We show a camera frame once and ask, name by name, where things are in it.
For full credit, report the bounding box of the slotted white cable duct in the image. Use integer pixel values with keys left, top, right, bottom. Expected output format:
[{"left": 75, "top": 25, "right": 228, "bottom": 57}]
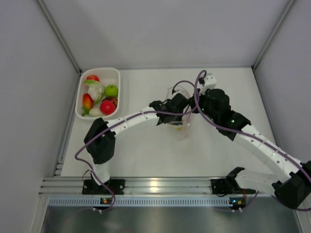
[{"left": 49, "top": 197, "right": 244, "bottom": 207}]

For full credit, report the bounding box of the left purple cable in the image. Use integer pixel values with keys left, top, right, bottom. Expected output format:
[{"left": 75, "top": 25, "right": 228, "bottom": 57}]
[{"left": 74, "top": 80, "right": 200, "bottom": 209}]

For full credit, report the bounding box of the clear zip top bag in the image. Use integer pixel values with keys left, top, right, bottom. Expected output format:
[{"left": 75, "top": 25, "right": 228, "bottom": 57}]
[{"left": 165, "top": 85, "right": 191, "bottom": 141}]

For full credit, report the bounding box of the red fake tomato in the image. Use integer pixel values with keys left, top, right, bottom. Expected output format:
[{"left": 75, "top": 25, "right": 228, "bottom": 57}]
[
  {"left": 100, "top": 100, "right": 116, "bottom": 116},
  {"left": 86, "top": 74, "right": 100, "bottom": 82}
]

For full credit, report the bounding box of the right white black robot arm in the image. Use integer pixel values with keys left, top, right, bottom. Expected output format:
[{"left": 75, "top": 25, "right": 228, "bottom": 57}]
[{"left": 193, "top": 89, "right": 311, "bottom": 209}]

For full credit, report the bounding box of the red orange fake fruit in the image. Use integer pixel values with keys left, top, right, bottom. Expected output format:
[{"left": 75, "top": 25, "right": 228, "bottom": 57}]
[{"left": 82, "top": 93, "right": 94, "bottom": 111}]

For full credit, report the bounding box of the green white fake cabbage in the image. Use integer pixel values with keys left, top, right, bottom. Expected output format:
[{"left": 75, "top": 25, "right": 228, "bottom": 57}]
[{"left": 84, "top": 80, "right": 105, "bottom": 105}]

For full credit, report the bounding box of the white perforated plastic basket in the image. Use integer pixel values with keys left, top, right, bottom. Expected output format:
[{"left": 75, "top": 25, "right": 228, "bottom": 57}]
[{"left": 75, "top": 67, "right": 121, "bottom": 120}]

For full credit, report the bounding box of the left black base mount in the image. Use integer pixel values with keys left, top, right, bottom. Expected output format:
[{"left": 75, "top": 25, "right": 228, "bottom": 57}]
[{"left": 82, "top": 179, "right": 125, "bottom": 195}]

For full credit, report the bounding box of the green fake apple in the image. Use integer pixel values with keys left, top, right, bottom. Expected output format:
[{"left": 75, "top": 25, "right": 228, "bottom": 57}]
[{"left": 104, "top": 84, "right": 119, "bottom": 98}]

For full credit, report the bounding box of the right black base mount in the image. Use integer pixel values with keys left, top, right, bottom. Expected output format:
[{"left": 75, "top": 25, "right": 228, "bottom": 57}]
[{"left": 210, "top": 179, "right": 231, "bottom": 196}]

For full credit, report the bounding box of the purple fake eggplant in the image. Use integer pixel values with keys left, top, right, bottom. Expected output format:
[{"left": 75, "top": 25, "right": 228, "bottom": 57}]
[{"left": 102, "top": 97, "right": 118, "bottom": 107}]

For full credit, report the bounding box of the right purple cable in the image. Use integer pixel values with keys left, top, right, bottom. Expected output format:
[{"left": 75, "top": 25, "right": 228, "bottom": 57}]
[{"left": 193, "top": 70, "right": 311, "bottom": 212}]

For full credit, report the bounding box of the purple cable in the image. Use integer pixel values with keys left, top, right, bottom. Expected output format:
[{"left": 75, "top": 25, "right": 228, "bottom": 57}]
[
  {"left": 74, "top": 80, "right": 200, "bottom": 209},
  {"left": 193, "top": 70, "right": 311, "bottom": 212}
]

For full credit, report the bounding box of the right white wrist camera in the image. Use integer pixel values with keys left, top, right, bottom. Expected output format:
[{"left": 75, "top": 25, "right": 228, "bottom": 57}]
[{"left": 199, "top": 74, "right": 217, "bottom": 95}]

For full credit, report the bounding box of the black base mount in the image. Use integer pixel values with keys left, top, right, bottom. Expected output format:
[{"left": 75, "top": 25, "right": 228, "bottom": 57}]
[
  {"left": 82, "top": 179, "right": 125, "bottom": 195},
  {"left": 210, "top": 179, "right": 231, "bottom": 196}
]

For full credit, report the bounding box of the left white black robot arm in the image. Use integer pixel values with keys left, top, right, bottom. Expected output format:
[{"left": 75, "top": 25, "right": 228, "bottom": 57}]
[{"left": 84, "top": 93, "right": 190, "bottom": 185}]

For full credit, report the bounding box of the white fake radish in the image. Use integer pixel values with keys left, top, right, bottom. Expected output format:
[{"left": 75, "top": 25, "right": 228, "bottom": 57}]
[{"left": 82, "top": 108, "right": 103, "bottom": 117}]

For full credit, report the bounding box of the aluminium mounting rail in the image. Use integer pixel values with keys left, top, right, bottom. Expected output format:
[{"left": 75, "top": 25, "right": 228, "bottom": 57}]
[{"left": 39, "top": 176, "right": 214, "bottom": 196}]

